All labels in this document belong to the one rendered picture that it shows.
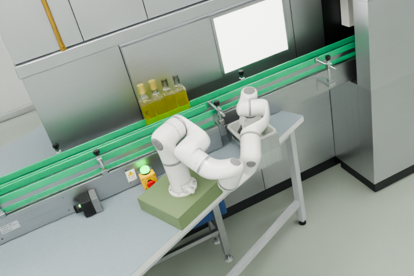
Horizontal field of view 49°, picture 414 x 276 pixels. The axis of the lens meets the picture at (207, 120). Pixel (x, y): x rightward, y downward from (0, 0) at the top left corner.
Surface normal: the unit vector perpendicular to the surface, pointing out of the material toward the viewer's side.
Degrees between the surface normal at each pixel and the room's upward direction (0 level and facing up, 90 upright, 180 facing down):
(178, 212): 2
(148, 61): 90
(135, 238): 0
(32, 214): 90
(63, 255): 0
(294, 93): 90
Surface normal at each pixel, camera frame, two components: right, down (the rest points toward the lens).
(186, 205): -0.24, -0.83
